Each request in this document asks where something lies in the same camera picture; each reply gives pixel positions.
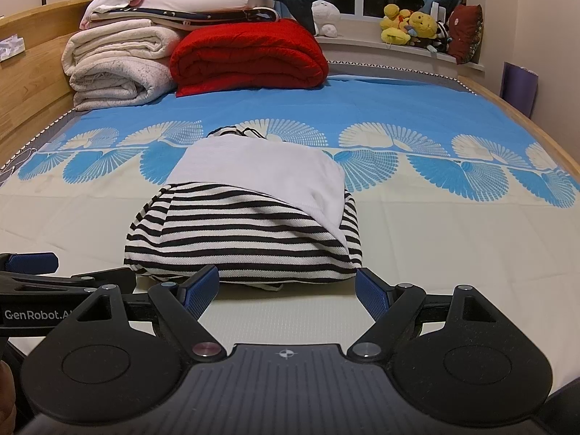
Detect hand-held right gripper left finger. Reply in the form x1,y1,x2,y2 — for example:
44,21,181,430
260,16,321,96
68,264,224,364

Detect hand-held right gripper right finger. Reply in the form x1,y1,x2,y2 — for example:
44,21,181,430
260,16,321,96
347,267,510,364

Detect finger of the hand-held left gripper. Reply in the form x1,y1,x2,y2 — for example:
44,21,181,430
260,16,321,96
0,267,137,299
0,253,61,277

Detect striped white hooded top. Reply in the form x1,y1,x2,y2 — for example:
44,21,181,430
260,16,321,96
124,127,365,291

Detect person's left hand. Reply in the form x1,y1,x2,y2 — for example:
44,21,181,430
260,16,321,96
0,363,16,427

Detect blue patterned bed sheet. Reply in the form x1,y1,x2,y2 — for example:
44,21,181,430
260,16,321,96
0,72,580,365

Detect white fluffy folded blanket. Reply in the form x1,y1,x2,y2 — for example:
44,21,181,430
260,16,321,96
70,57,178,112

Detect cream folded blanket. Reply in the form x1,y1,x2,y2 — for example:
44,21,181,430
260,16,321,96
61,25,187,77

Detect white window sill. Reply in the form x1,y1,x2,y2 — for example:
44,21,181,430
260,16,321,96
317,34,485,75

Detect red folded blanket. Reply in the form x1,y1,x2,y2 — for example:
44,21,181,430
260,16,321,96
170,19,329,98

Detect purple mat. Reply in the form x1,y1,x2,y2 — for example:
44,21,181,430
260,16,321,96
502,62,539,119

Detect yellow bear plush toy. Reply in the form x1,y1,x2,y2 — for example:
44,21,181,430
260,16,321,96
405,10,439,47

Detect yellow duck plush toy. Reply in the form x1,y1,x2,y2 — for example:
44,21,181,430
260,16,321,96
380,4,411,46

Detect dark patterned folded quilt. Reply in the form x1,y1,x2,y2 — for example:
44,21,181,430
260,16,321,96
88,6,282,33

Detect white plush toy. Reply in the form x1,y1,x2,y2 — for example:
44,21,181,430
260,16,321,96
310,0,341,38

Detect white folded quilt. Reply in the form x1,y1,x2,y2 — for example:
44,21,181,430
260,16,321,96
131,0,266,13

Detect wooden bed frame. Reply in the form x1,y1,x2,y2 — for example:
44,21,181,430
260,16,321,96
0,0,580,184

